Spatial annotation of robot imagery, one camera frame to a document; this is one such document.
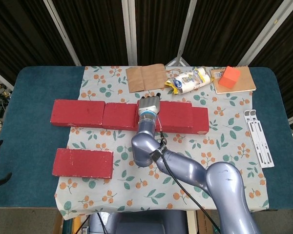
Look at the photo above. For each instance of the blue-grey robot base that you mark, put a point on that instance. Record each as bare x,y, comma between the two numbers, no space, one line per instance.
149,223

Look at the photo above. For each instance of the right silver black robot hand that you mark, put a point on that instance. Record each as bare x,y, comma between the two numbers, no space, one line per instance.
149,104

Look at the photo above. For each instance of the brown paper bag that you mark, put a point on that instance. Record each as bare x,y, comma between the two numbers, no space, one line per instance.
146,78

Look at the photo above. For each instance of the orange cube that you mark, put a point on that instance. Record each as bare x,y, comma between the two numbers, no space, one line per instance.
228,78

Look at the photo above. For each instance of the brown spiral notebook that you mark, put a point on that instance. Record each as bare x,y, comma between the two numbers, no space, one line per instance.
245,81

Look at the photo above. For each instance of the floral print tablecloth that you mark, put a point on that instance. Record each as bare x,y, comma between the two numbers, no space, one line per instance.
136,190

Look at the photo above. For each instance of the white folding stand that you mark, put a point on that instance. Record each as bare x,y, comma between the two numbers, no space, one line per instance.
260,141

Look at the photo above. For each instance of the teal table cover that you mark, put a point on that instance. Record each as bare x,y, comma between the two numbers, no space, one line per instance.
36,136

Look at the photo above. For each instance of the white partition post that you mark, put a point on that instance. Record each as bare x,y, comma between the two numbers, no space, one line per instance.
185,31
62,31
130,31
266,31

